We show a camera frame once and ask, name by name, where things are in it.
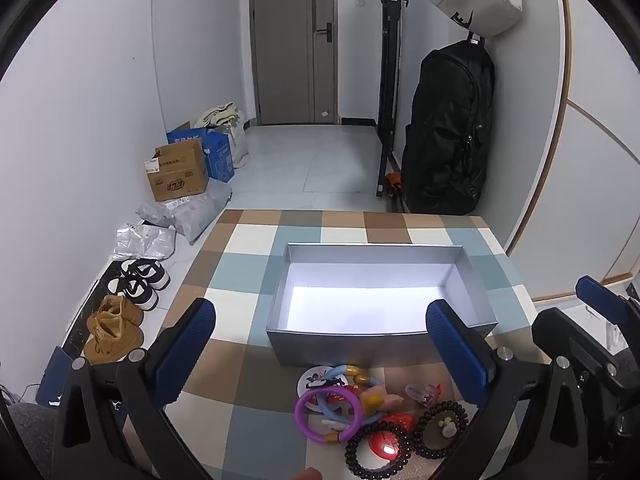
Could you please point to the person's left hand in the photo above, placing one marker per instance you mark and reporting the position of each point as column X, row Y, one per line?
column 307, row 475

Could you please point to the white round badge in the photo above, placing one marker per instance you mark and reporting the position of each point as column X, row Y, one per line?
column 312, row 377

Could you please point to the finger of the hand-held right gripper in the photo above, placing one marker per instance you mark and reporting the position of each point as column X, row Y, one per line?
column 575, row 340
column 600, row 297

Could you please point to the tan boot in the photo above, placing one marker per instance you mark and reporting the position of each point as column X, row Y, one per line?
column 117, row 312
column 112, row 345

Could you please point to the pink toy figure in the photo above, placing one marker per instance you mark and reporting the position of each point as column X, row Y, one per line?
column 382, row 400

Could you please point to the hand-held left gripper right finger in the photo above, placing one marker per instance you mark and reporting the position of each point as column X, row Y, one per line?
column 455, row 355

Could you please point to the white sack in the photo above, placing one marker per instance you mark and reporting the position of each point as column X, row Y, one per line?
column 239, row 142

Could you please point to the black backpack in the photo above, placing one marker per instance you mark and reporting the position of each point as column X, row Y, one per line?
column 450, row 135

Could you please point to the brown cardboard box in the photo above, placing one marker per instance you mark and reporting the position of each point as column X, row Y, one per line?
column 180, row 175

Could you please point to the grey rectangular box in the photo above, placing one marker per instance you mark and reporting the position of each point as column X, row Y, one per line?
column 360, row 300

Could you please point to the dark blue shoe box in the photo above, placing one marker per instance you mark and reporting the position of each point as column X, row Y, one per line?
column 50, row 385

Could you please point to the white cabinet with wooden trim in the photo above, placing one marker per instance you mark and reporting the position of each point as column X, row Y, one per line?
column 580, row 170

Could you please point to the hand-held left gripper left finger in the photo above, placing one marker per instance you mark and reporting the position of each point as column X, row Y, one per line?
column 185, row 350

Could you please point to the black tripod stand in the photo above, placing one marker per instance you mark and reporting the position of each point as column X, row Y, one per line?
column 389, row 85

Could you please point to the grey plastic package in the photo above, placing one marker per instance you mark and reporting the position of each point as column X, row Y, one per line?
column 192, row 212

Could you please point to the blue cardboard box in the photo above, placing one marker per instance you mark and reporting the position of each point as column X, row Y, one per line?
column 220, row 157

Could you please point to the clear pink hair clip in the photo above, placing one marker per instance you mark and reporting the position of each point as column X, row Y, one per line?
column 420, row 392

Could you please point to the black and white sneaker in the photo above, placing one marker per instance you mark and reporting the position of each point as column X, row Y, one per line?
column 147, row 272
column 132, row 292

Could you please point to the silver plastic bag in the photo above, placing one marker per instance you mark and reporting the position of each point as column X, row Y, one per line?
column 142, row 240

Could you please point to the grey door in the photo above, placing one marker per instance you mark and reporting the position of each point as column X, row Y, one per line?
column 285, row 60

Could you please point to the red round badge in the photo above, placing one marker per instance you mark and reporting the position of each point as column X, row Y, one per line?
column 385, row 447

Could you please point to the checkered table cloth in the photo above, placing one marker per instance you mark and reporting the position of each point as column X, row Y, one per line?
column 240, row 270

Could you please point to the beige folded cloth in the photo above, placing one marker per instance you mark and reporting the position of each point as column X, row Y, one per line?
column 217, row 114

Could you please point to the orange small object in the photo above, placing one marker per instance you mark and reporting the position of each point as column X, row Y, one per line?
column 393, row 182

